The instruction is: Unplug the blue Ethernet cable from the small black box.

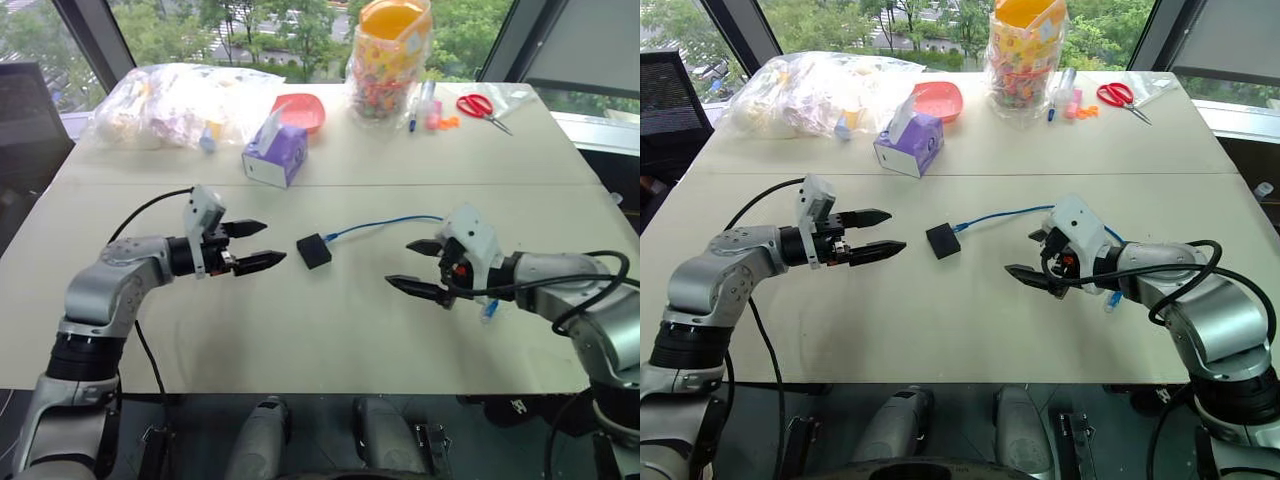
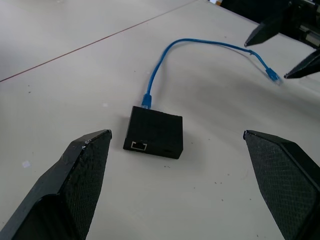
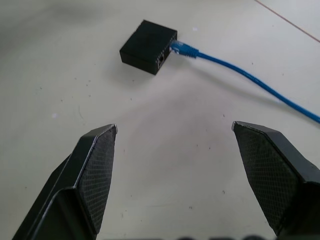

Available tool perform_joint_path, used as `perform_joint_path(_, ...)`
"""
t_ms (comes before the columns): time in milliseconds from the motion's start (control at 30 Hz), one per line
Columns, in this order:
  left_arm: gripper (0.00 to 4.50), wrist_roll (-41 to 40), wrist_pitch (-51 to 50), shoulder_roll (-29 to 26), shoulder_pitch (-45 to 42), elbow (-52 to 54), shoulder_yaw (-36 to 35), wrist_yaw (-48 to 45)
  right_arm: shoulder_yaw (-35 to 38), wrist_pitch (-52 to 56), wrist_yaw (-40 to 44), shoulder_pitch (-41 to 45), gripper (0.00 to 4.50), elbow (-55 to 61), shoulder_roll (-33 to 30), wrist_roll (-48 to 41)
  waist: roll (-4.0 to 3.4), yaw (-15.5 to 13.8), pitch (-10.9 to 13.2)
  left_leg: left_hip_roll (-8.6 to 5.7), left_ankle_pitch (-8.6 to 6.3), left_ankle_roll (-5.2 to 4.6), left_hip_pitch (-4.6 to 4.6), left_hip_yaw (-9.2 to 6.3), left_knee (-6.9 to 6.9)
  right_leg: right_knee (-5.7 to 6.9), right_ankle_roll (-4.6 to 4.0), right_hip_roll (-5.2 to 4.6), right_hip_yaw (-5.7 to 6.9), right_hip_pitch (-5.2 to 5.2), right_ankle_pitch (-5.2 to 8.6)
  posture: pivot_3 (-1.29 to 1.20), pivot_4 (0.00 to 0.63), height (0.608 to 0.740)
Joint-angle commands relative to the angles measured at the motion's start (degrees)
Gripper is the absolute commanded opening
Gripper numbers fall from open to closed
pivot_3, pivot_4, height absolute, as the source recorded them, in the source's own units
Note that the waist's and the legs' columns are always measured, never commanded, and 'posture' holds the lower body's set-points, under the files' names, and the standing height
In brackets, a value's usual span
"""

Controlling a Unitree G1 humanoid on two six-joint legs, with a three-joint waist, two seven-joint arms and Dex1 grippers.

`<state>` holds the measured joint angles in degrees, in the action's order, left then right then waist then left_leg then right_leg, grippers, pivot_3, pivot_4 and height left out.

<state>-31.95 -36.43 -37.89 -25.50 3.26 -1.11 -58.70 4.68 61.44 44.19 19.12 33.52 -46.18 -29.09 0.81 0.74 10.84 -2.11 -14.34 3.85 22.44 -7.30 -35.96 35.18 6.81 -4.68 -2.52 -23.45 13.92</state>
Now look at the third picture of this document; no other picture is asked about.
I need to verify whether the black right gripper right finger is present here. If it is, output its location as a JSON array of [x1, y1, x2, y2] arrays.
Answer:
[[231, 120, 320, 240]]

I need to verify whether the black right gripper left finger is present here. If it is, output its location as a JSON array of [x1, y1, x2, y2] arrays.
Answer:
[[11, 123, 118, 240]]

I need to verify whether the blue Ethernet cable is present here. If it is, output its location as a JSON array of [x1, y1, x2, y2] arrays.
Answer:
[[169, 39, 320, 124]]

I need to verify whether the black network switch box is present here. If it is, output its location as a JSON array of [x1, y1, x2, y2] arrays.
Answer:
[[119, 19, 178, 76]]

